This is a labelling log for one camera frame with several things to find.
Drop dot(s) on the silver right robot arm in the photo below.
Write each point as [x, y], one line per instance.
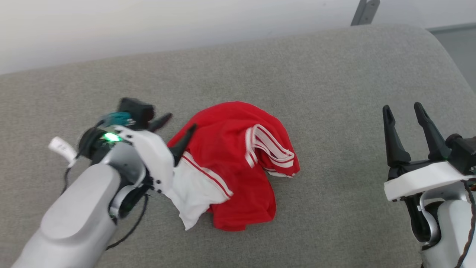
[452, 230]

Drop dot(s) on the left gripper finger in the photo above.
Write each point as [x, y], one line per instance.
[183, 144]
[160, 121]

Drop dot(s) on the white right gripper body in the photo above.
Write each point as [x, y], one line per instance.
[424, 180]

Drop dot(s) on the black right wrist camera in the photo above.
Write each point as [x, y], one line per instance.
[463, 152]

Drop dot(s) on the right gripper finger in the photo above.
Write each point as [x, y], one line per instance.
[431, 136]
[394, 143]

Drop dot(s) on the red white sports jersey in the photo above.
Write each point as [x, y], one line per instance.
[227, 134]

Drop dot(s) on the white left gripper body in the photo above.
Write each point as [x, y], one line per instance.
[158, 156]

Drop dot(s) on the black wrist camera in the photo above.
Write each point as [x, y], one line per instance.
[137, 111]
[463, 152]

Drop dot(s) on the grey metal bracket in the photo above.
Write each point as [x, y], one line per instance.
[365, 12]

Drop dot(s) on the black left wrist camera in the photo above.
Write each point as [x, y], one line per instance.
[137, 111]

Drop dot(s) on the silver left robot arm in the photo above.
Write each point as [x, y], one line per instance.
[74, 212]

